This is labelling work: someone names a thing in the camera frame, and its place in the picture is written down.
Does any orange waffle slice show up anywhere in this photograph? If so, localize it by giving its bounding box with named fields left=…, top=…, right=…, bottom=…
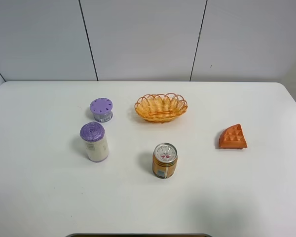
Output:
left=219, top=124, right=247, bottom=150

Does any orange wicker basket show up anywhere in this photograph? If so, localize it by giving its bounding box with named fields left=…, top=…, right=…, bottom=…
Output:
left=134, top=93, right=188, bottom=123

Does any orange beverage can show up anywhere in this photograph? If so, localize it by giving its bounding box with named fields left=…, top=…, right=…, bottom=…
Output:
left=152, top=143, right=178, bottom=179

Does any purple lidded round container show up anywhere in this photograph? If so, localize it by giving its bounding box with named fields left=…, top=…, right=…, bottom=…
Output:
left=89, top=97, right=113, bottom=122

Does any purple white bag roll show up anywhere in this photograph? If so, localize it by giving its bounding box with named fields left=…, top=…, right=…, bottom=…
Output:
left=80, top=122, right=109, bottom=162

